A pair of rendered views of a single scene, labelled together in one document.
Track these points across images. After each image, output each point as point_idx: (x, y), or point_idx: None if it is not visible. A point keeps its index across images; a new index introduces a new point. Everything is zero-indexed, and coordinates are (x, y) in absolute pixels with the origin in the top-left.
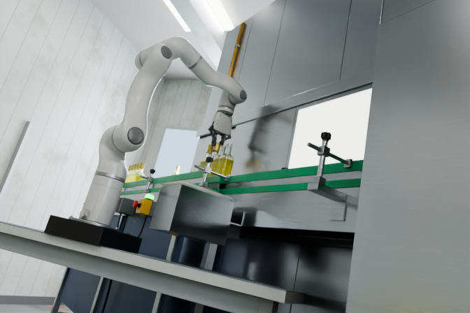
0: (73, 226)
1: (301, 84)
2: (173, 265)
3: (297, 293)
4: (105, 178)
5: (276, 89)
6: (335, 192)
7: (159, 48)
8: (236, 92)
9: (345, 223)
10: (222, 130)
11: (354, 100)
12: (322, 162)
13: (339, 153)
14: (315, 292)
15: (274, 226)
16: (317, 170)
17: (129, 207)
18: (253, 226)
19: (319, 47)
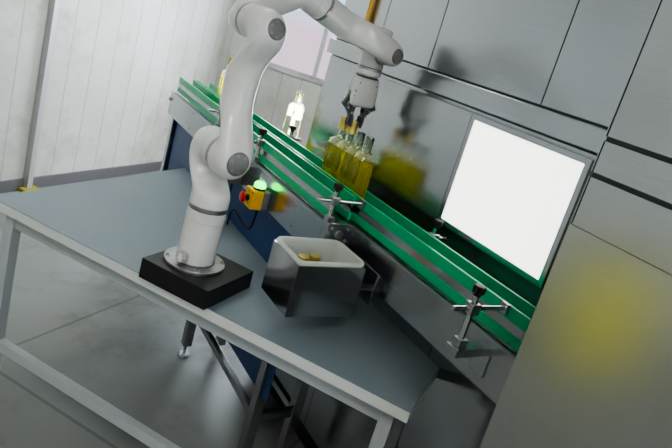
0: (171, 279)
1: (487, 67)
2: (290, 352)
3: (427, 387)
4: (202, 216)
5: (451, 48)
6: (477, 353)
7: (266, 26)
8: (386, 56)
9: (483, 380)
10: (361, 105)
11: (550, 164)
12: (468, 323)
13: (511, 230)
14: (451, 374)
15: (409, 321)
16: (460, 329)
17: None
18: (386, 302)
19: (527, 11)
